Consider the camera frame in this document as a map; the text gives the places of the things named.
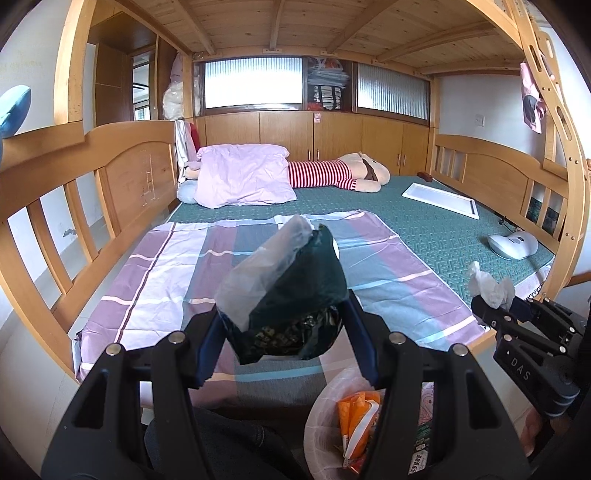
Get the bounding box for pink hanging cloth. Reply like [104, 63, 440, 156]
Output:
[519, 62, 548, 134]

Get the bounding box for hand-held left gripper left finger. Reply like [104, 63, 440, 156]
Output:
[39, 302, 232, 480]

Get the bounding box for wooden bed headboard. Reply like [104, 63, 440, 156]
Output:
[0, 120, 178, 384]

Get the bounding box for light blue pillow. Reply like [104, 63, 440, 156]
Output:
[177, 179, 200, 204]

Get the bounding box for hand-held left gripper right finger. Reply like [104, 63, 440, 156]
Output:
[339, 288, 532, 480]

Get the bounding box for white massager device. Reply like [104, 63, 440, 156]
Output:
[487, 231, 540, 260]

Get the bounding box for person's dark trouser leg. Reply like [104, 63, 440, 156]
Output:
[143, 406, 308, 480]

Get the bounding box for striped pink grey bedsheet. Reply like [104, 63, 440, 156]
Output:
[69, 210, 490, 407]

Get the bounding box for frosted plastic wrapper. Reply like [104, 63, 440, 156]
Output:
[215, 215, 315, 332]

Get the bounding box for white tissue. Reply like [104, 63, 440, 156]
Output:
[467, 261, 515, 309]

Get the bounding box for green patterned bed mat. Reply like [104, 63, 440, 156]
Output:
[168, 174, 555, 289]

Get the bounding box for blue plush dolphin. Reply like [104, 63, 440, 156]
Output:
[0, 85, 32, 167]

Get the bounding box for beige plush toy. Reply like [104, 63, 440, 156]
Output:
[178, 159, 204, 182]

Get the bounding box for narrow ribbed glass window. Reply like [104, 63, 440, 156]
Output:
[355, 62, 432, 125]

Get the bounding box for pink pillow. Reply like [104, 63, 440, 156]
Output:
[194, 144, 298, 208]

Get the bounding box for orange tissue packet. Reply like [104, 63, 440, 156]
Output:
[336, 391, 385, 474]

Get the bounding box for white flat board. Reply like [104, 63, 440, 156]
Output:
[402, 181, 481, 217]

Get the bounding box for wooden bed footboard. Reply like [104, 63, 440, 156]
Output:
[431, 134, 571, 241]

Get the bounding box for wide ribbed glass window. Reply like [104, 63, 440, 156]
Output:
[203, 58, 305, 110]

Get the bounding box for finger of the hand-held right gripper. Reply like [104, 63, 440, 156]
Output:
[471, 295, 523, 345]
[512, 298, 583, 342]

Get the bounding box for wooden bunk ladder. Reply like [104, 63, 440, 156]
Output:
[505, 0, 591, 296]

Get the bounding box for wooden wardrobe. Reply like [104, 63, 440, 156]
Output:
[88, 14, 178, 127]

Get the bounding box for person's right hand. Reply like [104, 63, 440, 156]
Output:
[524, 408, 557, 462]

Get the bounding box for white bundled bedding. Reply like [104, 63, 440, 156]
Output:
[161, 55, 204, 121]

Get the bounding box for white red hanging cloth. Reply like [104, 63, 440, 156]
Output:
[173, 120, 201, 167]

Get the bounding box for dark green wrapper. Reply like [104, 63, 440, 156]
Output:
[226, 224, 349, 365]

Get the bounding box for wooden wall cabinets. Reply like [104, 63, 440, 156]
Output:
[194, 110, 432, 178]

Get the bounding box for white plastic bag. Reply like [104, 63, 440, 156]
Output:
[302, 369, 437, 480]

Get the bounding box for plush doll red striped shirt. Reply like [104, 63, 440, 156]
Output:
[288, 152, 392, 193]

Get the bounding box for green snack wrapper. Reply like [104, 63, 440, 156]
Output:
[406, 418, 437, 480]

